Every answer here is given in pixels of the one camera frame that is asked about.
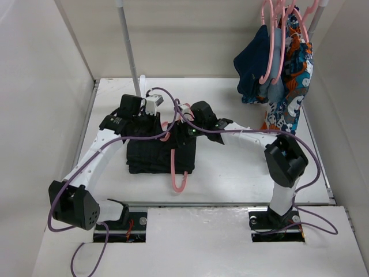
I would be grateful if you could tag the pink hanger with navy garment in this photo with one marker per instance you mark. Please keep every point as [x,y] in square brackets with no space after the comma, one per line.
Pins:
[274,11]

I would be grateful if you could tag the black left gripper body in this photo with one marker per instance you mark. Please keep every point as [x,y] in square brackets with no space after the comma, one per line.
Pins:
[146,124]

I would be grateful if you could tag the patterned orange teal garment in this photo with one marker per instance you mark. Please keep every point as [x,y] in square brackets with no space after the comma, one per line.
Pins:
[295,70]

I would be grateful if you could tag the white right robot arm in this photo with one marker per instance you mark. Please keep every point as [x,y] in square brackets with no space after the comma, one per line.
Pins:
[285,159]

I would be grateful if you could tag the metal rail strip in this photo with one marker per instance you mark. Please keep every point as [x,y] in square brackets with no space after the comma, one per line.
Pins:
[177,205]

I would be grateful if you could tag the silver rack left pole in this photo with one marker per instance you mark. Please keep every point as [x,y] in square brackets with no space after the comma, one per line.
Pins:
[129,50]

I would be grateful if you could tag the silver rack pole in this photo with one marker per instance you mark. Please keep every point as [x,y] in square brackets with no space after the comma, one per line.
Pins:
[129,50]
[317,15]

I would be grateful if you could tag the pink hanger with patterned garment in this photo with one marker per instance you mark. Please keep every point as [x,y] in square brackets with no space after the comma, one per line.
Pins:
[302,18]

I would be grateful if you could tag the white rack left foot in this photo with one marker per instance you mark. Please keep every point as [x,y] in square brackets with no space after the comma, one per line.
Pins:
[142,85]

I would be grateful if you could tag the black trousers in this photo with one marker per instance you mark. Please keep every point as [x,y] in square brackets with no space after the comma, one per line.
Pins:
[154,156]

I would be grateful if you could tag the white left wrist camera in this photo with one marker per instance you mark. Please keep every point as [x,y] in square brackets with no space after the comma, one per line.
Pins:
[152,103]

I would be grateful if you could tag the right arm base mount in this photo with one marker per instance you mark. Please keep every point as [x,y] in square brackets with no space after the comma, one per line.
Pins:
[268,226]

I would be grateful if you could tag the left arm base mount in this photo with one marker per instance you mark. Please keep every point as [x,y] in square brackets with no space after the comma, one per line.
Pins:
[133,231]

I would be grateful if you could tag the navy blue hanging garment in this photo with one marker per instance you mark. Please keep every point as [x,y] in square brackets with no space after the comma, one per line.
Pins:
[251,64]

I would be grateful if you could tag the grey blue hanging garment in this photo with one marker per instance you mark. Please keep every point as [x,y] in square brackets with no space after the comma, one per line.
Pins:
[273,89]

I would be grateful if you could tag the silver rack right pole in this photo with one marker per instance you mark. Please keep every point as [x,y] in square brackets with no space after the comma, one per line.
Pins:
[317,15]

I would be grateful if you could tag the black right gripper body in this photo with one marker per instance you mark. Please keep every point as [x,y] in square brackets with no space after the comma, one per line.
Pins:
[195,131]

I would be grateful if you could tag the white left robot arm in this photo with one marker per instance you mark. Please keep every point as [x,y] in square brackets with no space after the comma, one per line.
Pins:
[71,199]

